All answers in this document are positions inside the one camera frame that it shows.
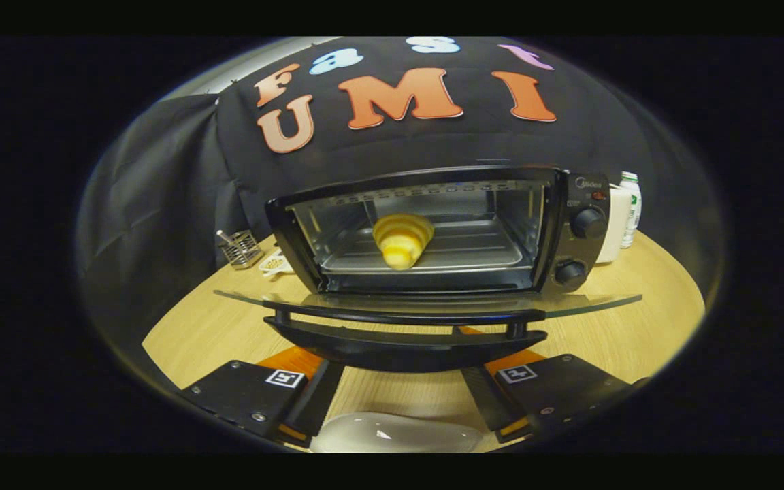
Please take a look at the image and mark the wire utensil holder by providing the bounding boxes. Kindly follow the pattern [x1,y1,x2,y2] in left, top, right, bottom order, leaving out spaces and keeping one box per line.
[216,229,265,270]

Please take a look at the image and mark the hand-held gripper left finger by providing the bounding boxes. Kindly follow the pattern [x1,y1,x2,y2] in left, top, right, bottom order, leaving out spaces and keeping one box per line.
[178,346,345,448]

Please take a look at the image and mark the white plate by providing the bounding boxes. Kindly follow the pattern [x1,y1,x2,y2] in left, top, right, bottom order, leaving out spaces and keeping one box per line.
[309,412,485,453]

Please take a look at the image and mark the small white dish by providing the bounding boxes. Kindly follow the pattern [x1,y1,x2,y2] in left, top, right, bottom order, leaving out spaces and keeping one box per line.
[258,250,295,277]

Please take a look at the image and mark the yellow croissant bread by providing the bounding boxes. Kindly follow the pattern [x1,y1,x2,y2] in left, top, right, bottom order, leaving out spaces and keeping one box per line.
[372,213,436,271]

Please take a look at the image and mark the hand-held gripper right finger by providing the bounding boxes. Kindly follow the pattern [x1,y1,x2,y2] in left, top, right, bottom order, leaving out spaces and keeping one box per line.
[460,350,651,444]

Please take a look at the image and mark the white bread toaster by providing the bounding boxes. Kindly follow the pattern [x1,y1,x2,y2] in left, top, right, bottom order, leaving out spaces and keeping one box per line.
[596,184,632,265]

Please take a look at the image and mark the black toaster oven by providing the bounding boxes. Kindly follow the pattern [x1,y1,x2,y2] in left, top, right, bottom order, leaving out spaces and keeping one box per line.
[214,165,643,374]

